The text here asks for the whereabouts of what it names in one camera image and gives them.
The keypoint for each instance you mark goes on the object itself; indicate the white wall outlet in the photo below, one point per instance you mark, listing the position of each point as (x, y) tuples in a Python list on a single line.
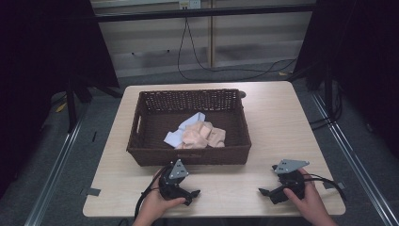
[(189, 3)]

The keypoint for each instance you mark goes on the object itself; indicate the black horizontal bar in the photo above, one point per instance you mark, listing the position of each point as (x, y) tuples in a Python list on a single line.
[(204, 13)]

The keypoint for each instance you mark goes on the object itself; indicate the dark curtain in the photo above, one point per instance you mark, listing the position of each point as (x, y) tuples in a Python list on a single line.
[(47, 62), (360, 62)]

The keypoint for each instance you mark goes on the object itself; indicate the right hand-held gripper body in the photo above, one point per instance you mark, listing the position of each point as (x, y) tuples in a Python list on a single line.
[(290, 180)]

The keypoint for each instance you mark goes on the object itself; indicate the black metal stand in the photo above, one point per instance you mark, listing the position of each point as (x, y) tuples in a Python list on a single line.
[(71, 103), (328, 91)]

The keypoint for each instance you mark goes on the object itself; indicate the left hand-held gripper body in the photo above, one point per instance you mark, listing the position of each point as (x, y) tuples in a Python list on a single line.
[(171, 188)]

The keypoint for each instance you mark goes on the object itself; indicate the brown wicker basket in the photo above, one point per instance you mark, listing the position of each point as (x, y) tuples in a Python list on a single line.
[(156, 121)]

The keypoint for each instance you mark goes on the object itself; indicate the metal floor rail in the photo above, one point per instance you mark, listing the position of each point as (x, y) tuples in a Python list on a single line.
[(53, 175), (357, 166)]

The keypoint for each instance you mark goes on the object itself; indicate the yellow tape piece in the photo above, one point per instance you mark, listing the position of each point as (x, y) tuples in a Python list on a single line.
[(283, 74), (61, 107)]

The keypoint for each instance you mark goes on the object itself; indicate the pink cloth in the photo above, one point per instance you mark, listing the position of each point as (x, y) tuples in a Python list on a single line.
[(196, 136)]

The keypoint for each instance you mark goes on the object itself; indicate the person's left hand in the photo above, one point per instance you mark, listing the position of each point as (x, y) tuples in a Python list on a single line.
[(153, 205)]

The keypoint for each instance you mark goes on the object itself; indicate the grey tape piece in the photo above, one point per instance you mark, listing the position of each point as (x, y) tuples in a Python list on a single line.
[(332, 185), (91, 191)]

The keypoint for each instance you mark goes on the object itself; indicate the person's right hand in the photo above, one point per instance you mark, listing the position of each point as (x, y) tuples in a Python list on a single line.
[(309, 201)]

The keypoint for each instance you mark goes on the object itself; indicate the small dark round object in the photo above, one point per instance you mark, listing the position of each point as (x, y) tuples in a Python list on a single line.
[(242, 93)]

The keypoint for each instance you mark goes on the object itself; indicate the white cloth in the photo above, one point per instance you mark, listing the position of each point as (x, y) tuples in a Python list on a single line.
[(173, 137)]

